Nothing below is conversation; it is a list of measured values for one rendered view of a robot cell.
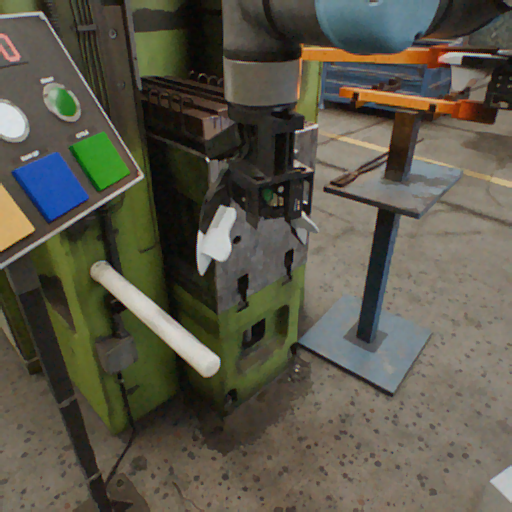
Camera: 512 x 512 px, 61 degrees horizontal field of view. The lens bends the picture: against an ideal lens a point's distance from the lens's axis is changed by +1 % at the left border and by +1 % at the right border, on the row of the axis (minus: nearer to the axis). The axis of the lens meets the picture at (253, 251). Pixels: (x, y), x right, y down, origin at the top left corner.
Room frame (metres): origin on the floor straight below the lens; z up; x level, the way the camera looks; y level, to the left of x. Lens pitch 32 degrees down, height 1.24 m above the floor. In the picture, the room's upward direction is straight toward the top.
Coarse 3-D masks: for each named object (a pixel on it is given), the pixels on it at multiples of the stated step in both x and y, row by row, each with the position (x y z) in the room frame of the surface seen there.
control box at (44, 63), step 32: (0, 32) 0.64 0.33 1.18; (32, 32) 0.69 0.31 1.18; (0, 64) 0.60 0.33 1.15; (32, 64) 0.65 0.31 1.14; (64, 64) 0.70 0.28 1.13; (0, 96) 0.57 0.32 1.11; (32, 96) 0.61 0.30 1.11; (32, 128) 0.57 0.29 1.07; (64, 128) 0.61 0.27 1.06; (96, 128) 0.66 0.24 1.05; (0, 160) 0.50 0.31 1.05; (32, 160) 0.54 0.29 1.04; (64, 160) 0.58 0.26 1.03; (128, 160) 0.67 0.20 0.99; (96, 192) 0.58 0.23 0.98; (32, 224) 0.47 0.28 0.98; (64, 224) 0.51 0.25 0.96; (0, 256) 0.42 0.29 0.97
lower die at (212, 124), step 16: (144, 80) 1.31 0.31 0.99; (176, 80) 1.28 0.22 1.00; (144, 96) 1.17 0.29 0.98; (176, 96) 1.13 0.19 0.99; (192, 96) 1.13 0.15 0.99; (208, 96) 1.10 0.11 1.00; (144, 112) 1.13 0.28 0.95; (176, 112) 1.03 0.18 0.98; (192, 112) 1.01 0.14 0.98; (208, 112) 1.01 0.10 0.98; (224, 112) 1.00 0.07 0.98; (176, 128) 1.03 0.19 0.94; (192, 128) 0.99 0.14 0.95; (208, 128) 0.97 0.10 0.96; (224, 128) 1.00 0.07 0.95
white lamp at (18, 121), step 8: (0, 104) 0.56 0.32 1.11; (0, 112) 0.55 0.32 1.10; (8, 112) 0.56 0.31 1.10; (16, 112) 0.57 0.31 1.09; (0, 120) 0.54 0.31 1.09; (8, 120) 0.55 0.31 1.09; (16, 120) 0.56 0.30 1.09; (0, 128) 0.53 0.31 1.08; (8, 128) 0.54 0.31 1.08; (16, 128) 0.55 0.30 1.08; (8, 136) 0.53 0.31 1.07; (16, 136) 0.54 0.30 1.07
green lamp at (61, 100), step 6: (54, 90) 0.64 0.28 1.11; (60, 90) 0.65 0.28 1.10; (48, 96) 0.63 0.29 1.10; (54, 96) 0.63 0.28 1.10; (60, 96) 0.64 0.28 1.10; (66, 96) 0.65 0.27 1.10; (54, 102) 0.63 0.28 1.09; (60, 102) 0.64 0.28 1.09; (66, 102) 0.64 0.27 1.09; (72, 102) 0.65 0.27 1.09; (54, 108) 0.62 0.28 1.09; (60, 108) 0.63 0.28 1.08; (66, 108) 0.64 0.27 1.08; (72, 108) 0.65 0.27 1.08; (66, 114) 0.63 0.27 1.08; (72, 114) 0.64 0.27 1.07
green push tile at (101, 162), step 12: (72, 144) 0.60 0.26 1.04; (84, 144) 0.61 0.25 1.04; (96, 144) 0.63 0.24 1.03; (108, 144) 0.65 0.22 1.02; (84, 156) 0.60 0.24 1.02; (96, 156) 0.62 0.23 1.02; (108, 156) 0.63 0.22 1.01; (120, 156) 0.65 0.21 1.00; (84, 168) 0.59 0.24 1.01; (96, 168) 0.60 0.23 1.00; (108, 168) 0.62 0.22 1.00; (120, 168) 0.64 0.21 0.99; (96, 180) 0.59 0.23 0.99; (108, 180) 0.60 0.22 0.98
